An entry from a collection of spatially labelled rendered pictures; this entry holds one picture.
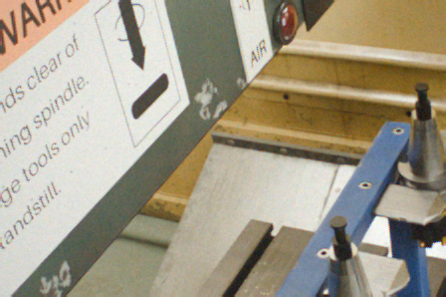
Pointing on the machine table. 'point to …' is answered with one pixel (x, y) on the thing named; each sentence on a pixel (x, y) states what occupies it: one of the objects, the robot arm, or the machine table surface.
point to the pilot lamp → (289, 22)
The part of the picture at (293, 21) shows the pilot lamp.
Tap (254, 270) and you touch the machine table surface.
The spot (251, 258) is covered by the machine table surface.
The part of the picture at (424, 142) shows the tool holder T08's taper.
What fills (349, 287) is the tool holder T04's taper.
